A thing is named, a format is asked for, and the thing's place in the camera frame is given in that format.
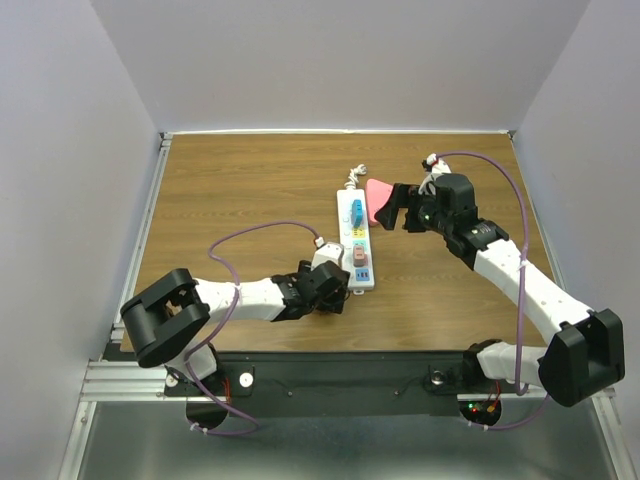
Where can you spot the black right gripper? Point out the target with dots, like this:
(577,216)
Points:
(402,196)

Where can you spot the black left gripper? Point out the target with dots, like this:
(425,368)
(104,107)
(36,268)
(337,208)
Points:
(333,303)

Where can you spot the pink triangular power strip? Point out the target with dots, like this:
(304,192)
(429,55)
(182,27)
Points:
(377,193)

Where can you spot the blue square plug adapter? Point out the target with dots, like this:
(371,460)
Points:
(357,213)

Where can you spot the white multicolour power strip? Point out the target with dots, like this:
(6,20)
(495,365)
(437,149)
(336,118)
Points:
(362,279)

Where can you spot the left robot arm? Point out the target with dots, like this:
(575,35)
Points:
(164,319)

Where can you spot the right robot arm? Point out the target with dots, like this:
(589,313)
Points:
(489,252)

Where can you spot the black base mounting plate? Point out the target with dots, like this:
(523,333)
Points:
(280,385)

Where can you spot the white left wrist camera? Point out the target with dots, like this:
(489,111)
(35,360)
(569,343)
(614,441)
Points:
(328,252)

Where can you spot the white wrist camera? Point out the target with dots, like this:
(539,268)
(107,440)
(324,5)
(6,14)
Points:
(434,167)
(328,252)

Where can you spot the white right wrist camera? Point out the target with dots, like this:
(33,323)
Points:
(434,167)

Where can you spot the aluminium right side rail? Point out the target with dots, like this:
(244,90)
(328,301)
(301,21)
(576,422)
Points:
(560,260)

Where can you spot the aluminium rail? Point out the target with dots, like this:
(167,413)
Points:
(117,329)
(106,381)
(560,260)

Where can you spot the aluminium left side rail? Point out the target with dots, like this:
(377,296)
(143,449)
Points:
(117,329)

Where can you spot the aluminium front rail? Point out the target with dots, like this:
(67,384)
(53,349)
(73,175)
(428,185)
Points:
(106,381)

